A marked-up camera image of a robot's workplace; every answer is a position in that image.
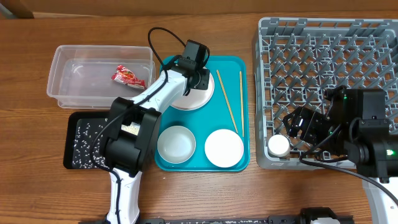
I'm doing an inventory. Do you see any white paper cup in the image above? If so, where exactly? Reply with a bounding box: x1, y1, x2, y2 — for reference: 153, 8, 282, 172
267, 134, 290, 157

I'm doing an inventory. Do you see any grey bowl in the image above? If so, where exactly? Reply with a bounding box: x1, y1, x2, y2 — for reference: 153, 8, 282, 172
157, 126, 197, 164

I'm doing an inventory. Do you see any small white plate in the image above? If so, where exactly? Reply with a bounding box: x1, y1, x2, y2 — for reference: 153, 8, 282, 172
205, 129, 244, 168

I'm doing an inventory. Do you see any red snack wrapper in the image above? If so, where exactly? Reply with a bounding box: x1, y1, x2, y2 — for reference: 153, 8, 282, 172
111, 65, 146, 90

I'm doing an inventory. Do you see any pile of rice grains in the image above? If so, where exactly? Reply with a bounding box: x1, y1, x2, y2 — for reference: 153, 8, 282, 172
72, 118, 107, 169

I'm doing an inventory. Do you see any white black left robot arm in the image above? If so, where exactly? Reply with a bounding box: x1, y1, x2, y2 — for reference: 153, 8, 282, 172
98, 56, 210, 223

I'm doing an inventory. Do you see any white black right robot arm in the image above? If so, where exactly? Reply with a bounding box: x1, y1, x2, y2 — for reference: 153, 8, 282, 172
282, 86, 397, 223

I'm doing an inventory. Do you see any black waste tray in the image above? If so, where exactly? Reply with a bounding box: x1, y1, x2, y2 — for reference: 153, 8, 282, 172
63, 111, 109, 169

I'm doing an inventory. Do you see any large white plate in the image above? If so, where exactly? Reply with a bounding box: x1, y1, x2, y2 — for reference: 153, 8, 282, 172
172, 74, 215, 111

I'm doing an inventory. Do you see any wooden chopstick left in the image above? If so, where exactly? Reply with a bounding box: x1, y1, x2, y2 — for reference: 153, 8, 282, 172
216, 70, 238, 134

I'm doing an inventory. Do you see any wooden chopstick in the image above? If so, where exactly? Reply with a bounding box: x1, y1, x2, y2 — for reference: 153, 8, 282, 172
216, 70, 238, 134
239, 71, 244, 138

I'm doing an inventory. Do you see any wooden chopstick right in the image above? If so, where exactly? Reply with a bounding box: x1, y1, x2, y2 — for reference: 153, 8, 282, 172
239, 71, 244, 138

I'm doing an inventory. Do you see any grey dish rack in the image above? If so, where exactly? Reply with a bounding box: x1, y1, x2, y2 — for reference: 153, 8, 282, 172
253, 17, 397, 170

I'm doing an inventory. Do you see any clear plastic bin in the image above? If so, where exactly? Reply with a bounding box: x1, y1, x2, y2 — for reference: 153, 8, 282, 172
47, 45, 156, 109

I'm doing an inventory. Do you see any black table clamp mount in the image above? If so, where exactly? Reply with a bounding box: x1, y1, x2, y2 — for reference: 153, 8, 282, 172
266, 207, 355, 224

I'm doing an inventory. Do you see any black rail at table edge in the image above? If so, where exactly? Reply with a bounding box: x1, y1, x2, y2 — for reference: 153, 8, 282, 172
80, 214, 271, 224

